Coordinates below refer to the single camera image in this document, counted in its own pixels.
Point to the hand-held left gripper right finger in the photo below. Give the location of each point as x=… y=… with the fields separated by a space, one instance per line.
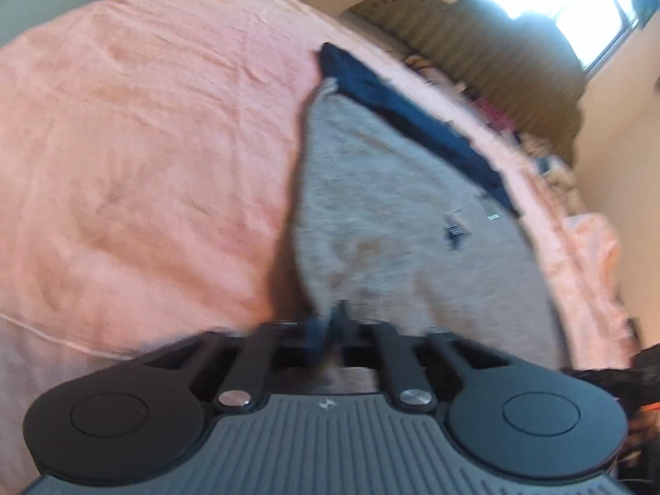
x=339 y=327

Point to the olive green padded headboard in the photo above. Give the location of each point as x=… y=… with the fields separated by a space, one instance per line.
x=495 y=46

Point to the grey and navy knit sweater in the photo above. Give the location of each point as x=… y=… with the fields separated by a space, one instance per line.
x=386 y=191

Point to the patterned pillows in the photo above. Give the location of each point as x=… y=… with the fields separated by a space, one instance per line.
x=495 y=113

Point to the pink blanket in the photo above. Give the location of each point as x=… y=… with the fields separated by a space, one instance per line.
x=129 y=139

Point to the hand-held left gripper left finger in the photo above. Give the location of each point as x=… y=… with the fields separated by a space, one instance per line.
x=315 y=338

